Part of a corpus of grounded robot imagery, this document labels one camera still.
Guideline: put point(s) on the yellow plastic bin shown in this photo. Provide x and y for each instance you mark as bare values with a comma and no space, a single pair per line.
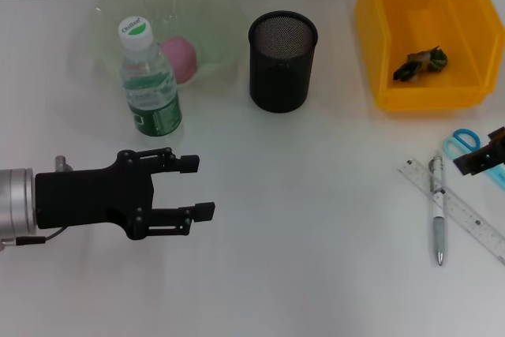
426,96

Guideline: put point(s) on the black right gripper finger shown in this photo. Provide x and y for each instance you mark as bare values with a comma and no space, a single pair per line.
473,161
498,135

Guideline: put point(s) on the white silver pen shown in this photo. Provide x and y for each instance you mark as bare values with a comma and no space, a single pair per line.
438,230

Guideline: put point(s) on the pink peach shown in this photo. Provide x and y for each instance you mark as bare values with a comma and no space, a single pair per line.
181,58

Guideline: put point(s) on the green plastic wrapper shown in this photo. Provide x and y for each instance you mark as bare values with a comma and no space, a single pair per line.
420,61

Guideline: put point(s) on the blue scissors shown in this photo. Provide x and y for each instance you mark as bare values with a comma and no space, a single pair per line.
498,175

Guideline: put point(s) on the clear water bottle green label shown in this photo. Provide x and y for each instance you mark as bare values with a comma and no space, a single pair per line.
155,116

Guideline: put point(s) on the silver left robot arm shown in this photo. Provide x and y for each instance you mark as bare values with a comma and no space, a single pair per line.
16,203

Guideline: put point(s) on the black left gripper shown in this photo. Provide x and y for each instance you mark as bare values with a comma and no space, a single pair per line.
90,197

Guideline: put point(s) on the black mesh pen holder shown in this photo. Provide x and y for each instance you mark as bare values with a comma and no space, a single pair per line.
280,72

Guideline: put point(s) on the transparent plastic ruler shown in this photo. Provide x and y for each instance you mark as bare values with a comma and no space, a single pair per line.
465,210

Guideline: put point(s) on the green glass fruit plate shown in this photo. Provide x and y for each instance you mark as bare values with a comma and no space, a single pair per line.
197,9

